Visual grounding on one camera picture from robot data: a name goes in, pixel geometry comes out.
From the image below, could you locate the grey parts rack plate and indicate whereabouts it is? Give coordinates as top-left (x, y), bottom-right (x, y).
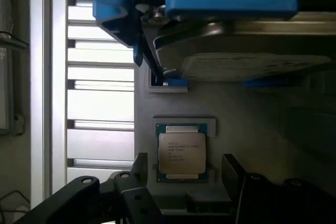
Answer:
top-left (133, 62), bottom-right (336, 218)

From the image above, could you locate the grey equipment box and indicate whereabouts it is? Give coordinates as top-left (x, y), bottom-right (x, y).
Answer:
top-left (0, 0), bottom-right (30, 137)

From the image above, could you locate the silver CPU on green board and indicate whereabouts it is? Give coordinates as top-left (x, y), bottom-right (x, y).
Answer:
top-left (155, 122), bottom-right (209, 183)

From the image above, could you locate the small blue printed clip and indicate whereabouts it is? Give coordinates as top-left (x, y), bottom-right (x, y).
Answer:
top-left (162, 78), bottom-right (190, 89)

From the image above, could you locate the thin dark cable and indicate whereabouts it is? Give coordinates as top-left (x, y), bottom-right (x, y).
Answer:
top-left (0, 189), bottom-right (28, 224)

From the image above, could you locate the blue printed curved bracket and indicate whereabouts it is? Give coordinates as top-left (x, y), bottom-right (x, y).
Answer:
top-left (86, 0), bottom-right (144, 67)

